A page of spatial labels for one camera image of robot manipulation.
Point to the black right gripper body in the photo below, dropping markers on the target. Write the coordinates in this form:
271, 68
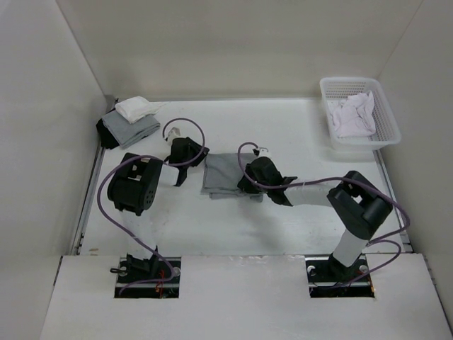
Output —
250, 172

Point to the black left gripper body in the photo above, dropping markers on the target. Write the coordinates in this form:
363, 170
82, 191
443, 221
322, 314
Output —
189, 158

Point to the grey tank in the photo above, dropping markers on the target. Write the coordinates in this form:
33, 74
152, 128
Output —
124, 133
221, 176

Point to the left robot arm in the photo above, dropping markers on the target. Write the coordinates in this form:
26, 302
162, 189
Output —
134, 182

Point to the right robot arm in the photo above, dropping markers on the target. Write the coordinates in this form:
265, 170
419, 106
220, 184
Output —
354, 199

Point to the folded grey tank top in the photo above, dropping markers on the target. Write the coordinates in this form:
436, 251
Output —
124, 133

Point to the folded white tank top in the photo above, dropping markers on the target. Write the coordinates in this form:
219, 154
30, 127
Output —
136, 108

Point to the folded black tank top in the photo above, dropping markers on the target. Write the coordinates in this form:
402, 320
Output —
107, 139

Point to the white crumpled tank top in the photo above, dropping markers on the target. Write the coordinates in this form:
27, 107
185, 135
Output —
352, 117

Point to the white plastic basket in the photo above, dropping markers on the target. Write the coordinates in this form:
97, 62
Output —
334, 89

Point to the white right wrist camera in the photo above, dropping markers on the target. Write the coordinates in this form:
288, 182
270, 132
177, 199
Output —
262, 152

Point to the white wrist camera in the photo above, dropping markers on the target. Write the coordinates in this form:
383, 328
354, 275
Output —
262, 152
172, 135

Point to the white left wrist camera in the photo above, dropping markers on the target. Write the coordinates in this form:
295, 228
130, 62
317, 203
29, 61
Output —
172, 135

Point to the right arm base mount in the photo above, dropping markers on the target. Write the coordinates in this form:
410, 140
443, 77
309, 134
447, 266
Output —
329, 279

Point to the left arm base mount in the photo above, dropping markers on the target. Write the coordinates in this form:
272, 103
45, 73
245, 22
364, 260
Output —
147, 278

